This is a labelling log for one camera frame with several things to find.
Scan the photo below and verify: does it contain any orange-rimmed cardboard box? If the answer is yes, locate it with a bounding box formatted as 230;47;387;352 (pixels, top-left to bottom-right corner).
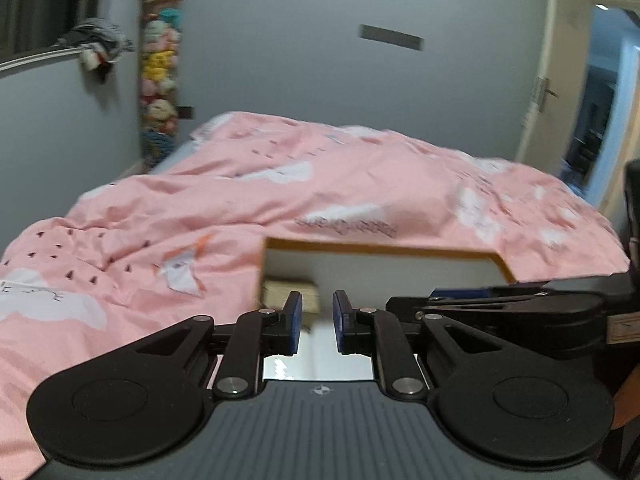
259;236;517;382

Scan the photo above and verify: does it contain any small yellow box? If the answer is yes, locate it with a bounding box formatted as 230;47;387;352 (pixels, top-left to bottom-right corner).
263;279;321;314

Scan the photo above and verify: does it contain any cream door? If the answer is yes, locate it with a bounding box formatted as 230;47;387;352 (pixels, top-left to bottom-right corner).
515;0;595;173

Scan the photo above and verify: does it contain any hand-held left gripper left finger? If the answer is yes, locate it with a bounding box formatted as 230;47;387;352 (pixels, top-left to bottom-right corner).
134;290;304;402

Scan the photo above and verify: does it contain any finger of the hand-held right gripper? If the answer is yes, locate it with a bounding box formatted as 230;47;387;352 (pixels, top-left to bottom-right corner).
386;296;506;335
429;282;591;304

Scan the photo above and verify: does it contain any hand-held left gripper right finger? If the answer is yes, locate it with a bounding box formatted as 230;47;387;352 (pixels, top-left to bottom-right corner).
332;290;507;399

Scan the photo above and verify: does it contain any hanging column of plush toys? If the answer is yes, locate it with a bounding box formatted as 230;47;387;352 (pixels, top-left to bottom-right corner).
136;0;189;171

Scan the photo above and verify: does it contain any grey bed sheet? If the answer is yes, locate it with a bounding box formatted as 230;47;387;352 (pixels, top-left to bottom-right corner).
149;139;207;177

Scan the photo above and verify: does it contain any grey wall strip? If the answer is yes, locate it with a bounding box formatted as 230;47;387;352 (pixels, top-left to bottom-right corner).
358;23;425;52

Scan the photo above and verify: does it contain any pink printed duvet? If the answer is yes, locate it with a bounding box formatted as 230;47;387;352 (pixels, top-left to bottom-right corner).
0;110;632;467

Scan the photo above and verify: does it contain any window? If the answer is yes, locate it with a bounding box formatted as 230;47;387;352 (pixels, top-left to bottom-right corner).
0;0;109;75

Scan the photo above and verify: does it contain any pile of clothes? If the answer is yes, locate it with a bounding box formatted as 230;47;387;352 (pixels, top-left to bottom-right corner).
54;17;137;84

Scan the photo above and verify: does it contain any door handle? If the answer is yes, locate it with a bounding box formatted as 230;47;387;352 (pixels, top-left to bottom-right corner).
530;76;559;112

